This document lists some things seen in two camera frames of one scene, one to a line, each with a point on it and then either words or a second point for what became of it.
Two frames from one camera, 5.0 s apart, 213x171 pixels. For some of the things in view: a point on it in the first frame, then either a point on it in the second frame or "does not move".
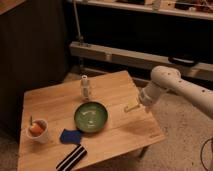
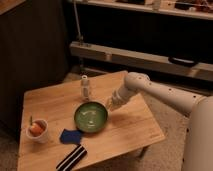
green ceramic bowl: x=91 y=116 does not move
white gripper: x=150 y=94 to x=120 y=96
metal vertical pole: x=81 y=39 does not move
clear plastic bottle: x=85 y=87 does not move
